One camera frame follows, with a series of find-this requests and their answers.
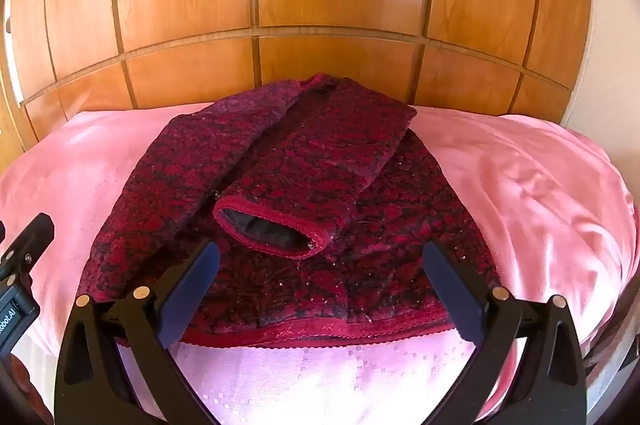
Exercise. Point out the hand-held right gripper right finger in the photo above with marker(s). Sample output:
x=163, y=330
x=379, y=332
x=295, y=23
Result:
x=450, y=290

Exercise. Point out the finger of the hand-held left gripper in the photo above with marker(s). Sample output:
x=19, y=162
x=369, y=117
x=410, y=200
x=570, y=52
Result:
x=30, y=245

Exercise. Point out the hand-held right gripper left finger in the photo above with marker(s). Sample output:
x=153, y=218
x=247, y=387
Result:
x=192, y=287

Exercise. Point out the red patterned knit sweater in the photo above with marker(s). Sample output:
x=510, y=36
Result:
x=310, y=155

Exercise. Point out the pink bed sheet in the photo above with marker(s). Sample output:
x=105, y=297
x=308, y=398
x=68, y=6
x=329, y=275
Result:
x=525, y=185

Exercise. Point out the striped mattress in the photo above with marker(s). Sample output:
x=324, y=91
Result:
x=612, y=355

